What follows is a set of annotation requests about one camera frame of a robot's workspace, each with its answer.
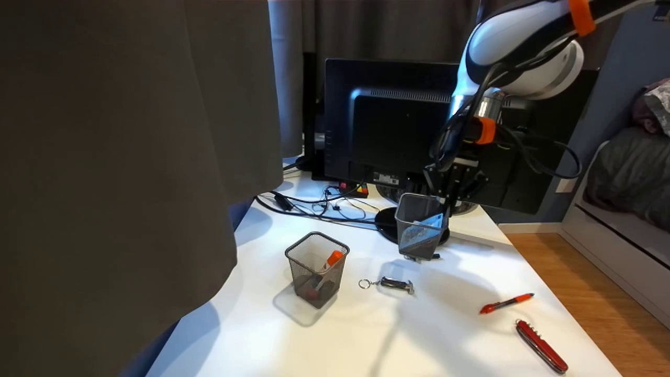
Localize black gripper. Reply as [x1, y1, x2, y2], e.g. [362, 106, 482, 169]
[423, 157, 488, 217]

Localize grey mesh container front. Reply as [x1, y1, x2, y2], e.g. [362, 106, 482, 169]
[393, 193, 448, 260]

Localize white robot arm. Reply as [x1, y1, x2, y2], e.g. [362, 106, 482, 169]
[423, 0, 668, 213]

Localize orange marker in container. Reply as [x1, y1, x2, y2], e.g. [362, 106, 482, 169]
[321, 250, 346, 280]

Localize keyring multitool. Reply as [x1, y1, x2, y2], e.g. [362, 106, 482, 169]
[357, 277, 414, 295]

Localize red pen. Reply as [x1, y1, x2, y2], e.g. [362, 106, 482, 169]
[480, 293, 533, 314]

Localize black computer monitor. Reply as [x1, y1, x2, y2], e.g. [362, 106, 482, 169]
[323, 58, 456, 191]

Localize red pocket knife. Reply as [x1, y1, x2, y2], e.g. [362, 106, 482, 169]
[515, 321, 568, 375]

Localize grey bed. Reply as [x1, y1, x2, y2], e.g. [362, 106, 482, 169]
[562, 77, 670, 326]

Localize grey curtain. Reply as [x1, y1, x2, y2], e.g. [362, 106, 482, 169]
[0, 0, 280, 377]

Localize black cables on desk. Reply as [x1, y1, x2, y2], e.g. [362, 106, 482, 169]
[254, 182, 382, 227]

